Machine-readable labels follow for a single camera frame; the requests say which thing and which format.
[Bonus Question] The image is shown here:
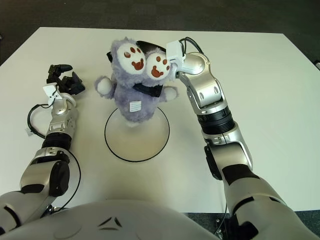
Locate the thin black left elbow cable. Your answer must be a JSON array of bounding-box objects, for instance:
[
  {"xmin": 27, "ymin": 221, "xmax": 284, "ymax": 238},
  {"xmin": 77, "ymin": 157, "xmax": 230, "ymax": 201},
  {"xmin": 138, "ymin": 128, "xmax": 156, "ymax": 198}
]
[{"xmin": 52, "ymin": 149, "xmax": 82, "ymax": 211}]

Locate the grey robot torso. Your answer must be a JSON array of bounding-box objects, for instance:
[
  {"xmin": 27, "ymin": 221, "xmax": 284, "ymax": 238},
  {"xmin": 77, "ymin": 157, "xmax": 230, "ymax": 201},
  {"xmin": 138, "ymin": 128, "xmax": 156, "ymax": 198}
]
[{"xmin": 0, "ymin": 198, "xmax": 221, "ymax": 240}]

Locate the black box on floor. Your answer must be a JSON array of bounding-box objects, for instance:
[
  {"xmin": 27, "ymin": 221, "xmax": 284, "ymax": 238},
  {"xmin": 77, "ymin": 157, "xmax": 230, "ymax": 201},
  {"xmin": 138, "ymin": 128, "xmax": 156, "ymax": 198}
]
[{"xmin": 214, "ymin": 217, "xmax": 238, "ymax": 240}]

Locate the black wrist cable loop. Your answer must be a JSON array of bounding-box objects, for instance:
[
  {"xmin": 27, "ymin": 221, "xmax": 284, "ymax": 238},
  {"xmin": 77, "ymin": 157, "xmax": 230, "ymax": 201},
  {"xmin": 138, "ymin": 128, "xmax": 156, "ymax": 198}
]
[
  {"xmin": 27, "ymin": 103, "xmax": 55, "ymax": 138},
  {"xmin": 178, "ymin": 36, "xmax": 208, "ymax": 55}
]

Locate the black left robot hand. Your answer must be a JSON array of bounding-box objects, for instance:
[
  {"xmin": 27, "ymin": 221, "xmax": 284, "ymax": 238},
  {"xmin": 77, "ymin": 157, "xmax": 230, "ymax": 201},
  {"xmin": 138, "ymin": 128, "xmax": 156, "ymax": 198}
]
[{"xmin": 46, "ymin": 64, "xmax": 86, "ymax": 96}]

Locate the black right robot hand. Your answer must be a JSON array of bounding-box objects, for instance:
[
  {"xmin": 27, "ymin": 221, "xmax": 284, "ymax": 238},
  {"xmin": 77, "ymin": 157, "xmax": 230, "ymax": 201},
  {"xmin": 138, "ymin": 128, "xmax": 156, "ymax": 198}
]
[{"xmin": 106, "ymin": 39, "xmax": 168, "ymax": 98}]

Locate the thin black elbow cable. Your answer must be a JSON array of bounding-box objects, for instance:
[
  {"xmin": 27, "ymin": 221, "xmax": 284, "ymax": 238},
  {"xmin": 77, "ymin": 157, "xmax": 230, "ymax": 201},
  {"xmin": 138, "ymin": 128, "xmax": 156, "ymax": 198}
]
[
  {"xmin": 214, "ymin": 199, "xmax": 230, "ymax": 233},
  {"xmin": 52, "ymin": 149, "xmax": 82, "ymax": 211}
]

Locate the white right wrist connector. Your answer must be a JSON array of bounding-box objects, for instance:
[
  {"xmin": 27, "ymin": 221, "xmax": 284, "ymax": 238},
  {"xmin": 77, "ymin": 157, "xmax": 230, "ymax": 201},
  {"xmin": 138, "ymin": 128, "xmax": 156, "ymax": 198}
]
[{"xmin": 166, "ymin": 39, "xmax": 187, "ymax": 70}]

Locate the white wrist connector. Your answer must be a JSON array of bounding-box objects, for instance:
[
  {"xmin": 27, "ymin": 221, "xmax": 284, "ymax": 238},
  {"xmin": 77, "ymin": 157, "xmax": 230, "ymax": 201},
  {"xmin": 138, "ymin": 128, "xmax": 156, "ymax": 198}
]
[
  {"xmin": 42, "ymin": 84, "xmax": 62, "ymax": 106},
  {"xmin": 166, "ymin": 39, "xmax": 187, "ymax": 70}
]

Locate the black left wrist cable loop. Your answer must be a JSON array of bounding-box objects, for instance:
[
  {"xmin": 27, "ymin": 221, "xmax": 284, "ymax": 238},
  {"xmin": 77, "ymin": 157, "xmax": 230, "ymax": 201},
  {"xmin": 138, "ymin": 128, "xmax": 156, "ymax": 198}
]
[{"xmin": 27, "ymin": 103, "xmax": 55, "ymax": 138}]

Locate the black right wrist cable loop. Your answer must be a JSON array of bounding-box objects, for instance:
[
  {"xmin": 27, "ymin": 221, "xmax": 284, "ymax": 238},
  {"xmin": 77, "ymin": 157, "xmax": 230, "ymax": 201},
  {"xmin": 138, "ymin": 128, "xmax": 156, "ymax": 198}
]
[{"xmin": 178, "ymin": 36, "xmax": 208, "ymax": 55}]

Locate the white plate with black rim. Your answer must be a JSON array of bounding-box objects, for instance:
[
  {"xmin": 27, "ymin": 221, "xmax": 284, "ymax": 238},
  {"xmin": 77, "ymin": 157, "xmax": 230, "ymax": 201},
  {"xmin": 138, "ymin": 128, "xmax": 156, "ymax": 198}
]
[{"xmin": 104, "ymin": 106, "xmax": 171, "ymax": 163}]

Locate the purple plush bunny doll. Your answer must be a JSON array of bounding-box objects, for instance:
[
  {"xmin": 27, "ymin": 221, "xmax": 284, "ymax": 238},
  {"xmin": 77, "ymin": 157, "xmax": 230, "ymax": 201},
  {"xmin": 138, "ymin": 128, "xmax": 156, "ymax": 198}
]
[{"xmin": 94, "ymin": 36, "xmax": 180, "ymax": 128}]

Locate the white left wrist connector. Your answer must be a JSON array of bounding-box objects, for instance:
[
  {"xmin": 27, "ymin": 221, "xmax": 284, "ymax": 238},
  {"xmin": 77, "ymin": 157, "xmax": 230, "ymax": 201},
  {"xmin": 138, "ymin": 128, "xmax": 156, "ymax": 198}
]
[{"xmin": 42, "ymin": 84, "xmax": 62, "ymax": 106}]

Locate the thin black right elbow cable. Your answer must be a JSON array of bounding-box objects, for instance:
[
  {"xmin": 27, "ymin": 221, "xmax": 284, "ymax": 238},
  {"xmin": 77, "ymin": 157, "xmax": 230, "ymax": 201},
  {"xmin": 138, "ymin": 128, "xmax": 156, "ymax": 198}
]
[{"xmin": 214, "ymin": 199, "xmax": 230, "ymax": 233}]

